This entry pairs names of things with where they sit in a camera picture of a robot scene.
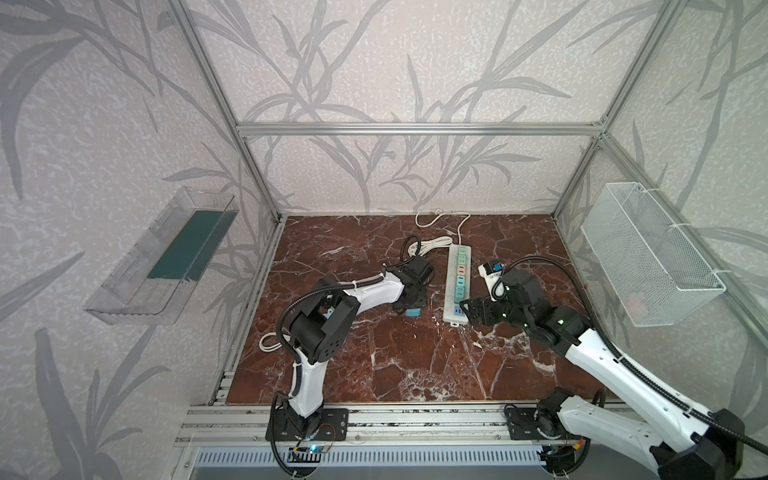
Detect long white power strip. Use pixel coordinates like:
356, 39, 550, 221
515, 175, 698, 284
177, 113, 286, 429
443, 244, 472, 327

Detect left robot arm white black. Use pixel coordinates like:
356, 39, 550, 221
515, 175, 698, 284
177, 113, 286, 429
267, 255, 434, 441

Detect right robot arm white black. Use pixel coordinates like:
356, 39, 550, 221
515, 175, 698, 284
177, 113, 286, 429
459, 269, 767, 479

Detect coiled white cable teal strip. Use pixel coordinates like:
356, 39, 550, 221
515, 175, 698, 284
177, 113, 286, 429
407, 236, 453, 257

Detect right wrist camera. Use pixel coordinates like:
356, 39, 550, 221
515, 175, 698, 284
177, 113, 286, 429
478, 261, 503, 295

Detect white cable of long strip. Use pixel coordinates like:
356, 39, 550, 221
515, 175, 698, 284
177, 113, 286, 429
414, 209, 472, 246

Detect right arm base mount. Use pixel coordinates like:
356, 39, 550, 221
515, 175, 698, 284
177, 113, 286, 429
503, 404, 565, 440

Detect white wire mesh basket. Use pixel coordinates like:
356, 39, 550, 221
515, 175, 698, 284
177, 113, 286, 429
581, 182, 727, 328

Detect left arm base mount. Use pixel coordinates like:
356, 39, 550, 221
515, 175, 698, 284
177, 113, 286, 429
266, 407, 350, 442

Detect aluminium frame rail front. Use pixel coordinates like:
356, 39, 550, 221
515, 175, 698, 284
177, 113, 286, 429
173, 403, 679, 448

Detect clear plastic wall tray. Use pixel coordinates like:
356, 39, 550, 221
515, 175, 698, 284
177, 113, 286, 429
84, 187, 239, 326

